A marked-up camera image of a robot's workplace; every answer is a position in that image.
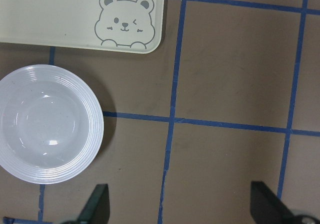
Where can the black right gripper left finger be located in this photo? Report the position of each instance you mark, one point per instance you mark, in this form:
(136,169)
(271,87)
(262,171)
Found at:
(97,208)

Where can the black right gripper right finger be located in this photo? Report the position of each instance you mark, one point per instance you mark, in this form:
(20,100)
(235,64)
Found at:
(265,207)

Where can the white ribbed plate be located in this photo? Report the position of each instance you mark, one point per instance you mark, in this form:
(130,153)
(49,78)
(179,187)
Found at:
(51,124)

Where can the cream tray with bear print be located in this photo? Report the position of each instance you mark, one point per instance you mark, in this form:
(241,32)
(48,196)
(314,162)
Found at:
(130,26)

